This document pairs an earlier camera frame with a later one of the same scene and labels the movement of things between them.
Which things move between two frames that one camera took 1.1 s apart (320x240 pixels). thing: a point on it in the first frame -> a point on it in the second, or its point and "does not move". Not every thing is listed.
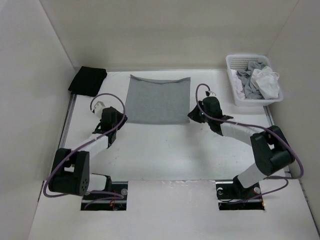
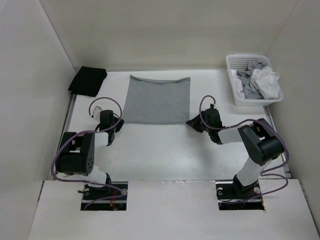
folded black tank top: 88,81 does not move
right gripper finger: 196,114 -> 196,123
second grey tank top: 251,91 does not move
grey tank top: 153,103 does not move
